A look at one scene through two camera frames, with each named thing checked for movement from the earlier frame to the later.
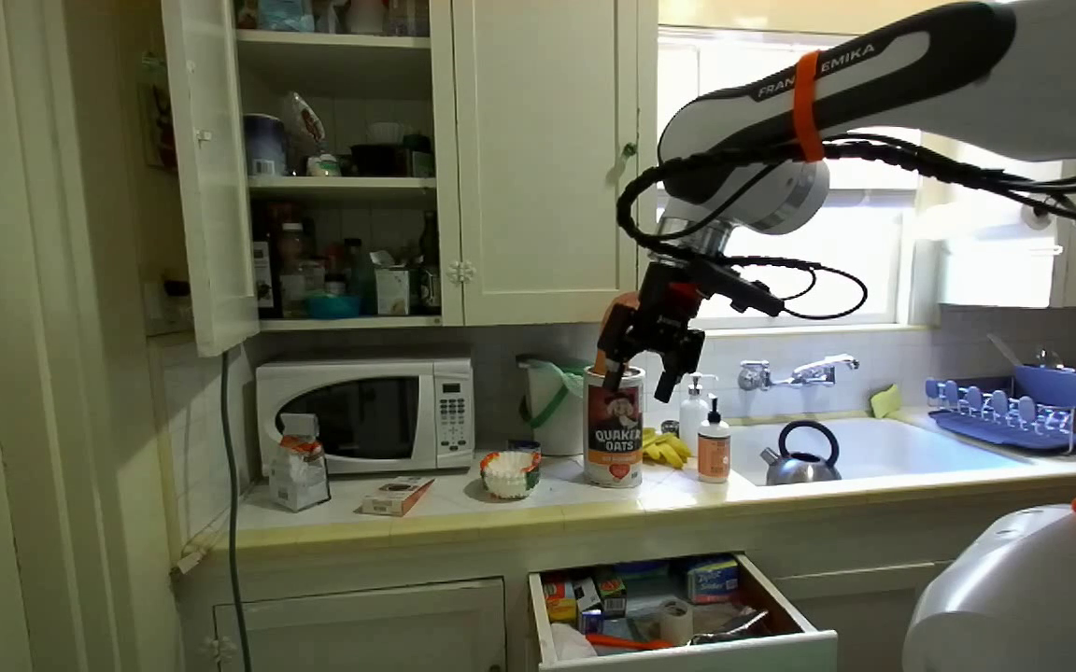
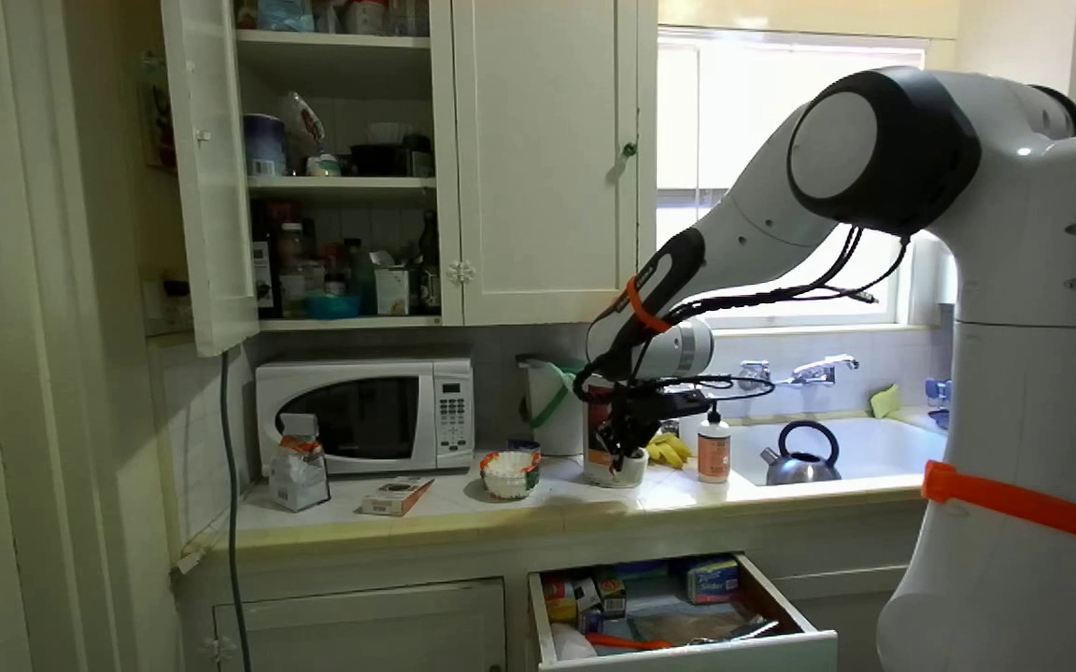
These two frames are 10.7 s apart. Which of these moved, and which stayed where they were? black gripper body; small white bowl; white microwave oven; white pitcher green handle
Moved: black gripper body
Stayed: small white bowl; white microwave oven; white pitcher green handle
